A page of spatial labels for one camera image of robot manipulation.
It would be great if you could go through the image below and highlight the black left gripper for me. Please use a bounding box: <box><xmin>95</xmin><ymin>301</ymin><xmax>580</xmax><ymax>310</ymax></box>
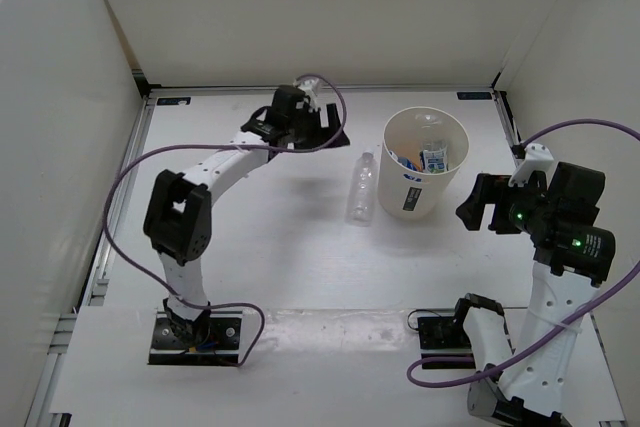
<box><xmin>286</xmin><ymin>104</ymin><xmax>348</xmax><ymax>152</ymax></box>

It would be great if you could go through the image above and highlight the black orange right gripper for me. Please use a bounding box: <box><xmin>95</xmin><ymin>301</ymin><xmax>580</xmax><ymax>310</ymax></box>
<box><xmin>455</xmin><ymin>172</ymin><xmax>554</xmax><ymax>233</ymax></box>

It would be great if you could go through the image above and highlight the green label plastic bottle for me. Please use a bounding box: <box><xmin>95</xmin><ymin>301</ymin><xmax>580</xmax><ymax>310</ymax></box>
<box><xmin>417</xmin><ymin>114</ymin><xmax>449</xmax><ymax>174</ymax></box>

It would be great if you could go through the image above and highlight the blue label plastic bottle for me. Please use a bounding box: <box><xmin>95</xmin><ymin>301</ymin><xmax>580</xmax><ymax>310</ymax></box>
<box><xmin>390</xmin><ymin>151</ymin><xmax>423</xmax><ymax>183</ymax></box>

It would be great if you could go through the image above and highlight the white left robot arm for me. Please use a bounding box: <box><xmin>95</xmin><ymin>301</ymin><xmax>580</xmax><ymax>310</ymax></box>
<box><xmin>143</xmin><ymin>79</ymin><xmax>350</xmax><ymax>347</ymax></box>

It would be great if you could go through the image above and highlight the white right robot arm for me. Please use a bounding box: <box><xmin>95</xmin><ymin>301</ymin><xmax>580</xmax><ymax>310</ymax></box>
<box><xmin>449</xmin><ymin>162</ymin><xmax>616</xmax><ymax>426</ymax></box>

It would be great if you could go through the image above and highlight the white plastic bin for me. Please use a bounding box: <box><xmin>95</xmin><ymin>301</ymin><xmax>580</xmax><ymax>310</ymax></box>
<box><xmin>377</xmin><ymin>107</ymin><xmax>469</xmax><ymax>221</ymax></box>

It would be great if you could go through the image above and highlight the clear plastic bottle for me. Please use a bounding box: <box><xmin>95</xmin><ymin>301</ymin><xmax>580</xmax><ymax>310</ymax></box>
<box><xmin>347</xmin><ymin>150</ymin><xmax>377</xmax><ymax>224</ymax></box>

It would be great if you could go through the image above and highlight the blue right corner label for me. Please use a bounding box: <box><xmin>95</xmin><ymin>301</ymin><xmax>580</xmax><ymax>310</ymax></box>
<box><xmin>456</xmin><ymin>91</ymin><xmax>493</xmax><ymax>101</ymax></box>

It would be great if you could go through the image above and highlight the blue corner label sticker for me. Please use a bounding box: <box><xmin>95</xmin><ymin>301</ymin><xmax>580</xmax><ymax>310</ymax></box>
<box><xmin>156</xmin><ymin>97</ymin><xmax>191</xmax><ymax>106</ymax></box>

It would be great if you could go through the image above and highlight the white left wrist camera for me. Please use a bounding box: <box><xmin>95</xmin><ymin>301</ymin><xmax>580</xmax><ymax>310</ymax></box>
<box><xmin>294</xmin><ymin>76</ymin><xmax>323</xmax><ymax>112</ymax></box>

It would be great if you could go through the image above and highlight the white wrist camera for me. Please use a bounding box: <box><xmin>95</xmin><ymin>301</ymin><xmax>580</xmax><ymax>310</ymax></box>
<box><xmin>509</xmin><ymin>143</ymin><xmax>554</xmax><ymax>187</ymax></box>
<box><xmin>294</xmin><ymin>76</ymin><xmax>323</xmax><ymax>112</ymax></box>

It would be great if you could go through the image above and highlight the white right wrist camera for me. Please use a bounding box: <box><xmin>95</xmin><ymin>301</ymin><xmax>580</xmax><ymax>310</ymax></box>
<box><xmin>509</xmin><ymin>143</ymin><xmax>554</xmax><ymax>187</ymax></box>

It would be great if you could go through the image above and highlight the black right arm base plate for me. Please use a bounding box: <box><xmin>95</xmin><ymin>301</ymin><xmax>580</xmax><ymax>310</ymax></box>
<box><xmin>415</xmin><ymin>310</ymin><xmax>474</xmax><ymax>370</ymax></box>

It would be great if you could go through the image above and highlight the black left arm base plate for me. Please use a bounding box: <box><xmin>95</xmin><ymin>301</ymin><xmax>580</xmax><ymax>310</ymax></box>
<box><xmin>147</xmin><ymin>310</ymin><xmax>243</xmax><ymax>367</ymax></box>

